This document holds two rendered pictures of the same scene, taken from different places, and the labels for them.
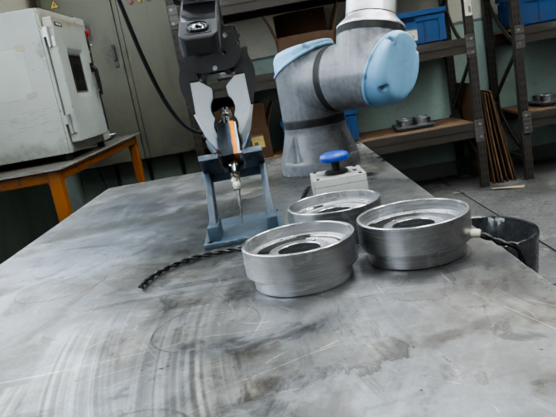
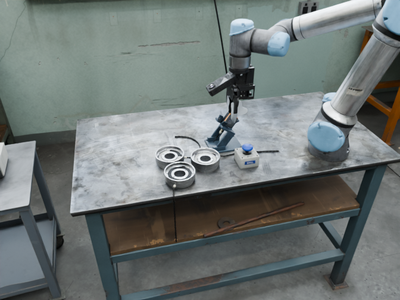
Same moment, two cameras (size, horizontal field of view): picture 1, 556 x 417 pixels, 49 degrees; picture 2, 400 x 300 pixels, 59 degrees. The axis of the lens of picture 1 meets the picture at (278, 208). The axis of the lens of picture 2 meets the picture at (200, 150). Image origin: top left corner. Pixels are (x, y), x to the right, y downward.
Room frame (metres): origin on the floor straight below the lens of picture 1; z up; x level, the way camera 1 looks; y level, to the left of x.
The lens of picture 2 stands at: (0.36, -1.05, 1.57)
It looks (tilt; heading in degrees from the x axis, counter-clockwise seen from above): 34 degrees down; 74
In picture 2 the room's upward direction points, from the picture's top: straight up
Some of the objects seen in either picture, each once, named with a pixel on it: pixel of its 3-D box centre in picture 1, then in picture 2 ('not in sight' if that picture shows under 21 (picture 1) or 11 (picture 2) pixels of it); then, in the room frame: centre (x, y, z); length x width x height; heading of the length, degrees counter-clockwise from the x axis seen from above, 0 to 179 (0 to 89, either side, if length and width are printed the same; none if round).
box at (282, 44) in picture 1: (303, 37); not in sight; (4.24, -0.38, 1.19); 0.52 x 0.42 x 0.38; 89
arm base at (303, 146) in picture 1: (317, 142); (330, 139); (1.14, -0.10, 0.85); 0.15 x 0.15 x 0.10
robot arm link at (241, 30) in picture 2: not in sight; (241, 38); (0.81, 0.04, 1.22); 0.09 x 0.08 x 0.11; 135
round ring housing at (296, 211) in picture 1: (335, 218); (205, 160); (0.66, -0.06, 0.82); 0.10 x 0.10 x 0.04
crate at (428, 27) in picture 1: (401, 32); not in sight; (4.24, -1.04, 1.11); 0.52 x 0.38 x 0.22; 89
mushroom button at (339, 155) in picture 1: (336, 169); (247, 151); (0.81, -0.09, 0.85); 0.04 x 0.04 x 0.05
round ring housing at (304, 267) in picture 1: (300, 257); (169, 158); (0.54, -0.01, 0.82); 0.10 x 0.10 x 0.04
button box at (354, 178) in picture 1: (338, 186); (247, 156); (0.81, -0.09, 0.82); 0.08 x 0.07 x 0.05; 179
